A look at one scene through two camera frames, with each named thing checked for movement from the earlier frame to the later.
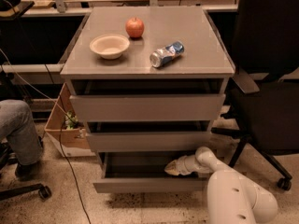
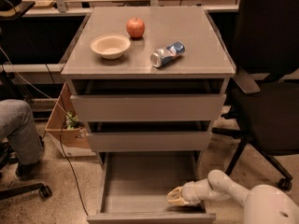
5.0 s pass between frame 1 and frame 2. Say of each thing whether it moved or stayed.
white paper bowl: stayed
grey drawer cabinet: stayed
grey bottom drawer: moved
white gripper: moved
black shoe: stayed
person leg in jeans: stayed
